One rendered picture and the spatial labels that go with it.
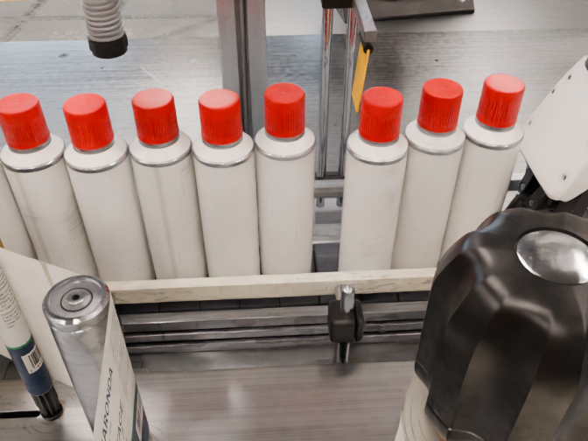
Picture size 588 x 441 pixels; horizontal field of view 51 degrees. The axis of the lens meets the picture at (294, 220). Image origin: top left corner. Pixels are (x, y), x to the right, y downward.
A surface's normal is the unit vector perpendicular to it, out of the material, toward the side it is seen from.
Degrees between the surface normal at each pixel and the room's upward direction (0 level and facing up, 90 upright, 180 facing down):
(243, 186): 90
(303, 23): 0
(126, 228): 90
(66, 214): 90
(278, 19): 0
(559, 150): 68
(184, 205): 90
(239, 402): 0
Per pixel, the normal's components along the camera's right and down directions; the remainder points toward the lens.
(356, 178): -0.73, 0.45
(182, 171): 0.70, 0.47
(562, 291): -0.04, -0.62
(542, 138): -0.93, -0.24
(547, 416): -0.13, 0.66
